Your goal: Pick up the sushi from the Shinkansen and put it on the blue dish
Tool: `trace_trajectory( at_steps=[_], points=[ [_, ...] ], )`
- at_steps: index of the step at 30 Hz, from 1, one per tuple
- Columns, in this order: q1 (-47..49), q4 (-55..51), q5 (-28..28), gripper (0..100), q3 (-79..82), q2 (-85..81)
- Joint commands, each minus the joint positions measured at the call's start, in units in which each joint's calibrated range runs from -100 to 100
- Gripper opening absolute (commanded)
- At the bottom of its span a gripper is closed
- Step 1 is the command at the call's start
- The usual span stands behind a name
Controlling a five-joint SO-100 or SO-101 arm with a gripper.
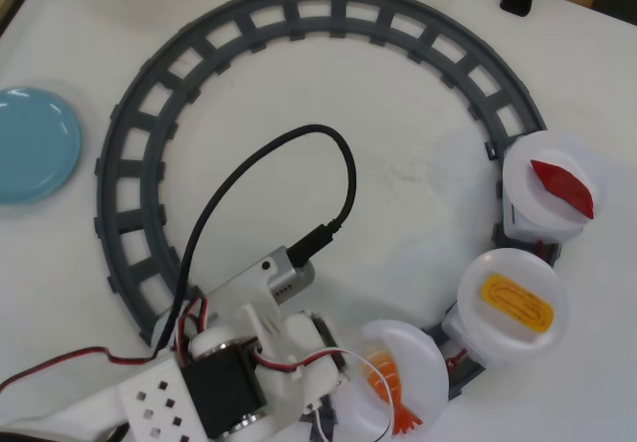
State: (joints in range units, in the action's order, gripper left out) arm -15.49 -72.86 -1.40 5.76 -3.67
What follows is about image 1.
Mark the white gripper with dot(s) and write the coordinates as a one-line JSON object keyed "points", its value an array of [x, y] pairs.
{"points": [[325, 362]]}

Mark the orange shrimp toy sushi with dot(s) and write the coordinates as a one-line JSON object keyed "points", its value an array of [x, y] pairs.
{"points": [[380, 360]]}

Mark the white plate with shrimp sushi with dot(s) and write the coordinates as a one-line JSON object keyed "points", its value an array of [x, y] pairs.
{"points": [[423, 372]]}

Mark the white plate with egg sushi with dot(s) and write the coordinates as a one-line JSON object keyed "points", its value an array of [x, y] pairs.
{"points": [[497, 332]]}

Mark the yellow egg toy sushi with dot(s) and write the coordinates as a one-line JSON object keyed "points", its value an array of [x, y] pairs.
{"points": [[517, 302]]}

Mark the white plate with tuna sushi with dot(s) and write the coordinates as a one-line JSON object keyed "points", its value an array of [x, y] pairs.
{"points": [[527, 198]]}

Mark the red tuna toy sushi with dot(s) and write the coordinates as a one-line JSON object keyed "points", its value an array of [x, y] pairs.
{"points": [[562, 185]]}

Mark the blue round dish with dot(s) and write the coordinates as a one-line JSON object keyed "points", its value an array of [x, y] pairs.
{"points": [[35, 146]]}

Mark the white train car carrying egg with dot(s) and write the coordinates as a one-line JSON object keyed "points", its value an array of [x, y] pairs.
{"points": [[455, 325]]}

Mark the white train car carrying tuna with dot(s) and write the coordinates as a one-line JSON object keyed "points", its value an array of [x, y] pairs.
{"points": [[513, 223]]}

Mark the grey circular toy train track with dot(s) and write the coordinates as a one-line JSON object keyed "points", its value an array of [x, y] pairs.
{"points": [[108, 198]]}

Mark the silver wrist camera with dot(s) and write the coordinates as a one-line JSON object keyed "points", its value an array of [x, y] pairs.
{"points": [[278, 273]]}

